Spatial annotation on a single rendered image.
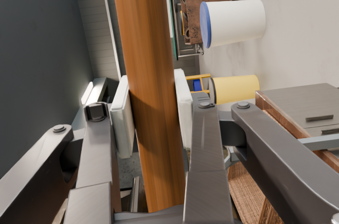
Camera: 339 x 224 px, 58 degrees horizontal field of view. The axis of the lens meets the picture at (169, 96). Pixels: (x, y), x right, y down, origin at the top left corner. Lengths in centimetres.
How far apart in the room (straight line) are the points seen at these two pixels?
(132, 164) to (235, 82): 284
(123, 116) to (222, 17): 322
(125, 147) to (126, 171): 560
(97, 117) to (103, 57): 894
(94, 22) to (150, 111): 875
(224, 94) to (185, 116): 361
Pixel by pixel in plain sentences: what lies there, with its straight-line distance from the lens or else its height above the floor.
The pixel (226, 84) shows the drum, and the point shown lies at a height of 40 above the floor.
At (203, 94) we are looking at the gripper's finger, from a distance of 19.
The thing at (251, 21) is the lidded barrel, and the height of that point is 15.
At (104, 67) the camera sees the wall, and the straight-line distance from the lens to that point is 917.
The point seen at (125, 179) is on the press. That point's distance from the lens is 564.
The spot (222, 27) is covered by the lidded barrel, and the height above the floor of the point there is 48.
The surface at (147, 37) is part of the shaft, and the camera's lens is 18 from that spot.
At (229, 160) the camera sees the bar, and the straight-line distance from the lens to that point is 127.
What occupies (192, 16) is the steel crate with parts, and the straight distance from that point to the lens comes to 425.
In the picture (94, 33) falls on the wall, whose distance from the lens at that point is 897.
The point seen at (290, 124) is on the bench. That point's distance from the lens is 163.
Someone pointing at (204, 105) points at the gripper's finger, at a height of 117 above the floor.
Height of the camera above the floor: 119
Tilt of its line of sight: 1 degrees down
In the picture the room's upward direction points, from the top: 97 degrees counter-clockwise
